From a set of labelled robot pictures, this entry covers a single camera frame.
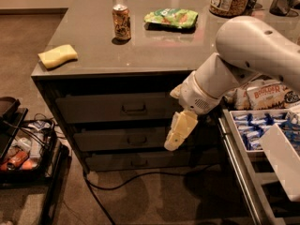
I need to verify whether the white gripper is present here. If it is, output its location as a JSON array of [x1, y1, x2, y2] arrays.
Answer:
[[164, 71, 220, 151]]

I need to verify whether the grey top drawer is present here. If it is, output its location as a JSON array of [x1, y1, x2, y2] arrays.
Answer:
[[56, 92, 181, 124]]

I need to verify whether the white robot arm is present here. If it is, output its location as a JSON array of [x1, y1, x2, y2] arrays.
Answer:
[[164, 16, 300, 151]]

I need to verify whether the grey bottom drawer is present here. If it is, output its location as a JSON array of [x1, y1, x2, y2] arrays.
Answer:
[[83, 147, 221, 173]]

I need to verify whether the grey middle drawer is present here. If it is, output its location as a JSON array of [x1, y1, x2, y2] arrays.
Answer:
[[72, 125, 201, 153]]

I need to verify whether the grey side drawer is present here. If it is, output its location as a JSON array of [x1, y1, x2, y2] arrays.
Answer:
[[217, 108, 300, 225]]

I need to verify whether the grey counter cabinet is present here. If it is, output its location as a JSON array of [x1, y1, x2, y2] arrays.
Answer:
[[30, 0, 300, 174]]

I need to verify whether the green chip bag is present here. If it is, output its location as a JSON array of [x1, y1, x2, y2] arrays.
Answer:
[[144, 8, 198, 29]]

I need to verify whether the orange soda can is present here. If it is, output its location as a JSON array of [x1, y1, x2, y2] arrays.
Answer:
[[112, 4, 131, 40]]

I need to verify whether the yellow sponge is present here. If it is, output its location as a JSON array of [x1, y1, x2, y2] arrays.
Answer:
[[37, 44, 78, 69]]

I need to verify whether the dark glass pitcher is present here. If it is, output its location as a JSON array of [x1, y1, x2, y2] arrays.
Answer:
[[269, 0, 299, 17]]

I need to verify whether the black cart with clutter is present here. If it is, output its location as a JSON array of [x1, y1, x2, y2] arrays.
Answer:
[[0, 97, 69, 225]]

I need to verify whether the black floor cable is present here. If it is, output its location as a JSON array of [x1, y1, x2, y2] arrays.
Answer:
[[82, 163, 219, 225]]

